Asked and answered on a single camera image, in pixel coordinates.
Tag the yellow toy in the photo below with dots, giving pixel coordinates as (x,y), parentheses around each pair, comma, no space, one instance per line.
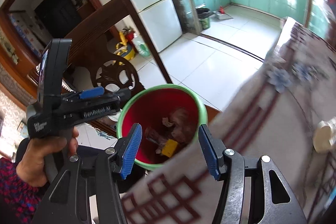
(123,52)

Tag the carved dark wooden chair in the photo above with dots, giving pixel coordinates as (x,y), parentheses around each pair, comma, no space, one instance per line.
(99,19)

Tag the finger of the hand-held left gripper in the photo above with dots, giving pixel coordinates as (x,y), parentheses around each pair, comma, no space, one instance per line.
(92,92)

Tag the green kitchen waste bin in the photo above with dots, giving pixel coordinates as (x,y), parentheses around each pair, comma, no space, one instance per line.
(204,19)

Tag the white paper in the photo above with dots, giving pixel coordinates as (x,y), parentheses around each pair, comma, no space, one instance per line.
(168,122)

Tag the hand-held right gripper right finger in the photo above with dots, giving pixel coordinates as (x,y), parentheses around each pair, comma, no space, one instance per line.
(210,153)

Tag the person's left forearm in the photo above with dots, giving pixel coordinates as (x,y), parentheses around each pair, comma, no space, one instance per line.
(15,192)

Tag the green detergent bottle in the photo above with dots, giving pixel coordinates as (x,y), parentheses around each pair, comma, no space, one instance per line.
(141,47)

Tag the white paper cup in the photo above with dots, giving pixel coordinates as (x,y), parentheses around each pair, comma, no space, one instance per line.
(324,137)

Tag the grey dustpan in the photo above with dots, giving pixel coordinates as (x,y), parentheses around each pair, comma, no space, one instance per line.
(223,16)

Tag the yellow carton box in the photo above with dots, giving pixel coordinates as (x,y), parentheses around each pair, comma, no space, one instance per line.
(170,148)

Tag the brown crumpled wrapper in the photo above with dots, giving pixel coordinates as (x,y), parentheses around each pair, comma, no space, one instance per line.
(183,124)

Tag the person's left hand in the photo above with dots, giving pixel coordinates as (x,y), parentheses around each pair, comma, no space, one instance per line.
(39,158)

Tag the red fire extinguisher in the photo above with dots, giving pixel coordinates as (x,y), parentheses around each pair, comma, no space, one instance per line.
(129,35)

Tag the floral tablecloth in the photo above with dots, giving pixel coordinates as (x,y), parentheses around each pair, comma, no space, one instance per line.
(275,113)

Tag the red bin with green rim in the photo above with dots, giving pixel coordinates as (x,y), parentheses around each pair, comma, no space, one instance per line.
(157,100)

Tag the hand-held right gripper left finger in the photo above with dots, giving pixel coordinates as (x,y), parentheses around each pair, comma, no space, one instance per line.
(131,150)

